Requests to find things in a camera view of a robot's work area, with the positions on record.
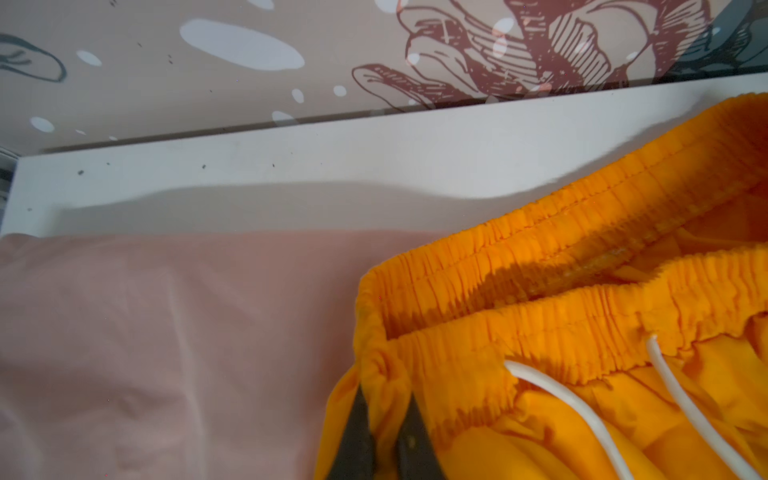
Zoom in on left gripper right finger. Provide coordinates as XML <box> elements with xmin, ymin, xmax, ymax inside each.
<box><xmin>395</xmin><ymin>396</ymin><xmax>446</xmax><ymax>480</ymax></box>

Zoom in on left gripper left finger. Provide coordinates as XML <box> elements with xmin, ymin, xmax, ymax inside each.
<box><xmin>326</xmin><ymin>388</ymin><xmax>376</xmax><ymax>480</ymax></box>

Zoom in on orange shorts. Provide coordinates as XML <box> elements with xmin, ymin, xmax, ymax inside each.
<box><xmin>314</xmin><ymin>94</ymin><xmax>767</xmax><ymax>479</ymax></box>

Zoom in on pink shorts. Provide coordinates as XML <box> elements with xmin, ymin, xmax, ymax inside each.
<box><xmin>1</xmin><ymin>230</ymin><xmax>436</xmax><ymax>479</ymax></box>

